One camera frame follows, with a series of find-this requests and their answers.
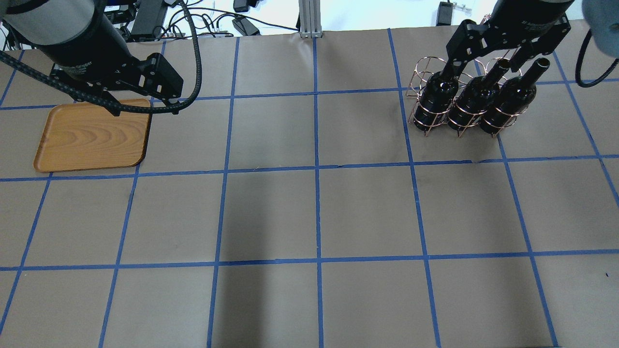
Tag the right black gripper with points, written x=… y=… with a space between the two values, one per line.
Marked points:
x=528 y=18

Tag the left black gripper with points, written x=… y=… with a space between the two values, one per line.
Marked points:
x=83 y=59

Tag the black wine bottle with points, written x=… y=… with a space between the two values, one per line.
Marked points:
x=435 y=100
x=513 y=99
x=477 y=97

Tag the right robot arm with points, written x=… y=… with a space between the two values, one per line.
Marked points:
x=602 y=18

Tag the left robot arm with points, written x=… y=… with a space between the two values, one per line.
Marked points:
x=16 y=14

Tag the wooden tray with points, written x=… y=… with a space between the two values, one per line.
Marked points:
x=82 y=136

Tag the black power adapter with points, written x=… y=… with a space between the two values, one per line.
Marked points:
x=245 y=27

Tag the copper wire bottle basket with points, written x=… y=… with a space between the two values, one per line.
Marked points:
x=422 y=73

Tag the aluminium frame post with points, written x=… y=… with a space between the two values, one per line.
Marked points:
x=310 y=19

